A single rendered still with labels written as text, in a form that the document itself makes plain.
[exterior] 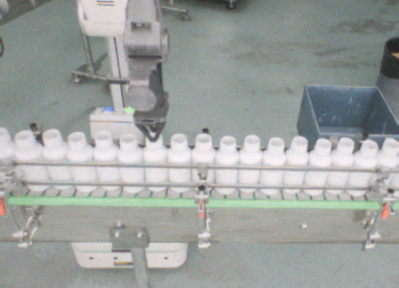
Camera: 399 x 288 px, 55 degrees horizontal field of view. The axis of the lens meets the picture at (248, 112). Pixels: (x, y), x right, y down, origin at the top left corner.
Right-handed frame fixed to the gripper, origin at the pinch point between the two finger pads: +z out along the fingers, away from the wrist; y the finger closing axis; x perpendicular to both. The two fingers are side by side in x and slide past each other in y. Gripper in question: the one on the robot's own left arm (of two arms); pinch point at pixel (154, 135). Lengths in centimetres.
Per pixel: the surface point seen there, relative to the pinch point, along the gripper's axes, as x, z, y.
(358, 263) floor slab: -91, 117, 38
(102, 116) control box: 15.9, 5.3, 13.0
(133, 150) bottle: 4.9, 3.4, -2.0
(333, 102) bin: -64, 31, 59
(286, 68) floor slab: -78, 117, 234
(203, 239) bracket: -12.4, 25.4, -11.2
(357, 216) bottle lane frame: -54, 22, -6
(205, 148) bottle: -12.2, 2.5, -1.6
